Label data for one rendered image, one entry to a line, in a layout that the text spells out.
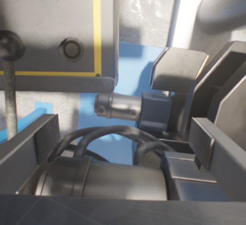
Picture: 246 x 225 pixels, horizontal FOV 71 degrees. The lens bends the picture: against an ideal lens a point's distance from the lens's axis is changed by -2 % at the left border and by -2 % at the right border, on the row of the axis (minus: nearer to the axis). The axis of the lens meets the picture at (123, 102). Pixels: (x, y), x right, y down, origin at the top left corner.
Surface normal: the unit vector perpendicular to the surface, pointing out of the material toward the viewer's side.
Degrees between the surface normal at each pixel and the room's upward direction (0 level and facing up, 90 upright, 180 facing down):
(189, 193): 90
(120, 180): 71
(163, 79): 0
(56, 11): 0
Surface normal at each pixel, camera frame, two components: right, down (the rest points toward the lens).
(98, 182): 0.11, -0.73
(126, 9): -0.03, 0.28
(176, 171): 0.13, -0.95
